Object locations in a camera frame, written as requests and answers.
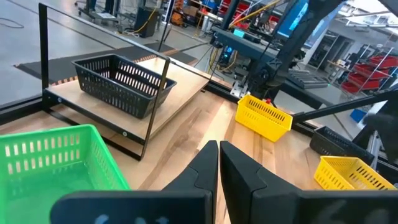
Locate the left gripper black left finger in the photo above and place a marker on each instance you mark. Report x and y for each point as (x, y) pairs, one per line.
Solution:
(186, 205)

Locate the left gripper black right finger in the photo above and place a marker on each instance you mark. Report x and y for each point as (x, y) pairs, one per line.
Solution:
(248, 199)

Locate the yellow plastic slotted basket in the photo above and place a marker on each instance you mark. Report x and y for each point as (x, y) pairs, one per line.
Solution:
(261, 126)
(335, 179)

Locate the green plastic slotted basket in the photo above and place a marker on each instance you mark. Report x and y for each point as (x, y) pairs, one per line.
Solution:
(46, 177)

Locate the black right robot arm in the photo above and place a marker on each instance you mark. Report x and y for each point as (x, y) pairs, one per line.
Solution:
(295, 40)

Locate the blue box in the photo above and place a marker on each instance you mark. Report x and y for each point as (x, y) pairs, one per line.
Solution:
(358, 115)

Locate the black plastic slotted basket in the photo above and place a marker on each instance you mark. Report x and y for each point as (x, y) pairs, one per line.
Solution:
(329, 146)
(109, 90)

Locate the rack with red bins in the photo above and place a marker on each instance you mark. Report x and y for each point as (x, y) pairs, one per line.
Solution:
(367, 70)

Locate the black keyboard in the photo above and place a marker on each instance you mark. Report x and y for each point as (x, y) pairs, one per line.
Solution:
(306, 80)

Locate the red button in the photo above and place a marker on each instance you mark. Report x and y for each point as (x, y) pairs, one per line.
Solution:
(268, 101)

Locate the blue lit monitor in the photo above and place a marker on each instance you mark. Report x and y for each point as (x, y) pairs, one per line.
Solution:
(292, 18)

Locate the dark grey workbench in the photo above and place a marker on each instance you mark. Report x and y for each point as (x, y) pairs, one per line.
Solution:
(236, 42)

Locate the black box on floor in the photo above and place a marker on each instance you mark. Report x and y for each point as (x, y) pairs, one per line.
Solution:
(146, 21)

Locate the black floor mat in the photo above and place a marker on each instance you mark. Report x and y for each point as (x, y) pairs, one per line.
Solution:
(37, 70)

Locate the metal cart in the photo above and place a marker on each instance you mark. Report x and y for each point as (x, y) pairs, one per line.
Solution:
(99, 15)

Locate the black diagonal frame strut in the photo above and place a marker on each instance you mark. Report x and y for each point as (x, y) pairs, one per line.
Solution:
(342, 107)

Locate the silver metal bracket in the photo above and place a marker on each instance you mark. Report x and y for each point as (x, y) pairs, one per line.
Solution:
(238, 90)

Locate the wooden shelf with black frame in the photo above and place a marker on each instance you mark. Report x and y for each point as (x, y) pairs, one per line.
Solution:
(183, 90)

